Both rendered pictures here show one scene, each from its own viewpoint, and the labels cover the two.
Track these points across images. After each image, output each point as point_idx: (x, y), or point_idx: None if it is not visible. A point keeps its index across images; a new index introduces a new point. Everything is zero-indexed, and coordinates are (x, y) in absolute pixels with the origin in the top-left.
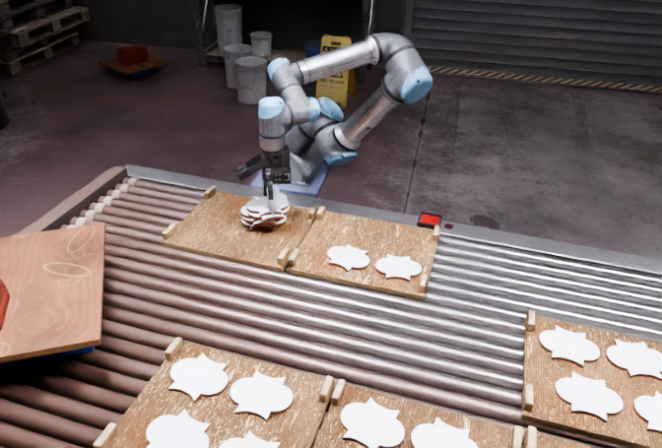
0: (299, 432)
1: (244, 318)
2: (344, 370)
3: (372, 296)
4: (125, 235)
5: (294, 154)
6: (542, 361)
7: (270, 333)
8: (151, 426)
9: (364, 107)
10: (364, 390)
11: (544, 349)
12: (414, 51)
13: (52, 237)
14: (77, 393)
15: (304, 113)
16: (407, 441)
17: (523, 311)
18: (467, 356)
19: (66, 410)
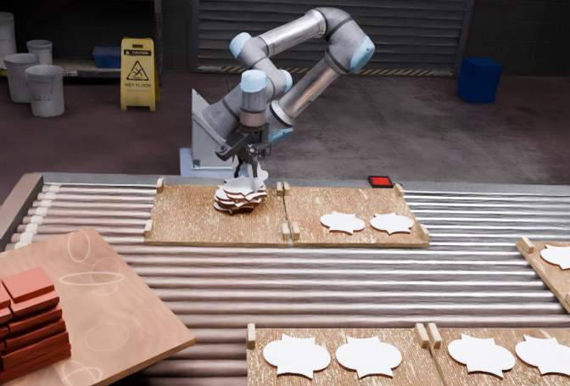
0: (427, 379)
1: (287, 295)
2: (414, 319)
3: (385, 253)
4: None
5: (223, 138)
6: (557, 274)
7: (323, 303)
8: None
9: (307, 81)
10: (449, 329)
11: (550, 265)
12: (355, 23)
13: (42, 250)
14: None
15: (282, 85)
16: (516, 360)
17: (509, 241)
18: (498, 284)
19: None
